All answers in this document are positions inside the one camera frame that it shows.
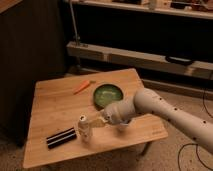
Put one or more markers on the wooden table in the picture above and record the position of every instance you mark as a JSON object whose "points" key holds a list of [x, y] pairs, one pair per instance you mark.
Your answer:
{"points": [[55, 109]]}

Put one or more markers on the clear plastic bottle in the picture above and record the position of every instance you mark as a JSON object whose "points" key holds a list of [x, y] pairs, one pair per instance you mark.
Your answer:
{"points": [[84, 129]]}

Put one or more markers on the long wooden shelf beam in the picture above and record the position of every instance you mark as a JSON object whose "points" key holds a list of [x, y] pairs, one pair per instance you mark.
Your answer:
{"points": [[155, 62]]}

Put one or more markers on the black handle on shelf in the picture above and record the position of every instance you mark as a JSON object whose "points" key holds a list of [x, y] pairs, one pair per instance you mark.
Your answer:
{"points": [[179, 61]]}

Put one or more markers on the black striped rectangular box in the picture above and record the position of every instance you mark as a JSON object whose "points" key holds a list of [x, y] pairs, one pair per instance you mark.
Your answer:
{"points": [[61, 138]]}

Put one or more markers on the small white cup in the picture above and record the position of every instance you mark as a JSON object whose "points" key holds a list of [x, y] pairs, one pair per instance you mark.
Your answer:
{"points": [[122, 126]]}

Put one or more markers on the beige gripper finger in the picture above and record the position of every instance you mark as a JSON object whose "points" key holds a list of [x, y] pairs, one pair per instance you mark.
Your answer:
{"points": [[97, 123]]}

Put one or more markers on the upper wooden shelf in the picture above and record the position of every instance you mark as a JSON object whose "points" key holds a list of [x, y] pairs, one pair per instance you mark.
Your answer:
{"points": [[141, 8]]}

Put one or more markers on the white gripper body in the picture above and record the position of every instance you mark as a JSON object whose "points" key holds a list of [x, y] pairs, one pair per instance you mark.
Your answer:
{"points": [[119, 112]]}

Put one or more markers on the green round plate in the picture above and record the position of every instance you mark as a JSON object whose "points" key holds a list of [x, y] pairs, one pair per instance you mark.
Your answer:
{"points": [[106, 94]]}

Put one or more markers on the orange carrot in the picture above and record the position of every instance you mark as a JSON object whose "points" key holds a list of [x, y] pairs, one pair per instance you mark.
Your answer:
{"points": [[83, 86]]}

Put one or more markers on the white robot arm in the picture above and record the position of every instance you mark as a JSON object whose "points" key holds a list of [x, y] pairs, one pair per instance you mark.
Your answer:
{"points": [[147, 101]]}

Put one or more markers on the metal vertical pole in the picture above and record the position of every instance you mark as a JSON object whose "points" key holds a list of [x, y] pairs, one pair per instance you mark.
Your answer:
{"points": [[77, 37]]}

